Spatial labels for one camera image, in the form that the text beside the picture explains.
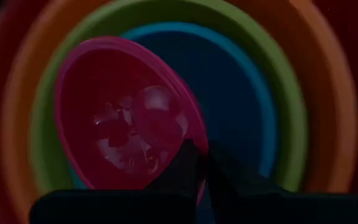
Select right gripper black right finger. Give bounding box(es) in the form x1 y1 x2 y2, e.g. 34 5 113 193
208 141 288 224

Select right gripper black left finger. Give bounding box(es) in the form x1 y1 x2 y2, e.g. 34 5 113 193
144 139 208 195

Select blue plastic bowl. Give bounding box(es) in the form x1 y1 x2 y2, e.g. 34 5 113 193
70 21 278 224

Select smallest pink-red plastic bowl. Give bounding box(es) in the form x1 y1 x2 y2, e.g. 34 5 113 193
53 35 210 206

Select green plastic bowl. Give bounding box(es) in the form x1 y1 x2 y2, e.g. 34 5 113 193
29 0 310 195

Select orange plastic bowl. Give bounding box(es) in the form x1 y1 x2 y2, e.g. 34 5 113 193
0 0 358 224

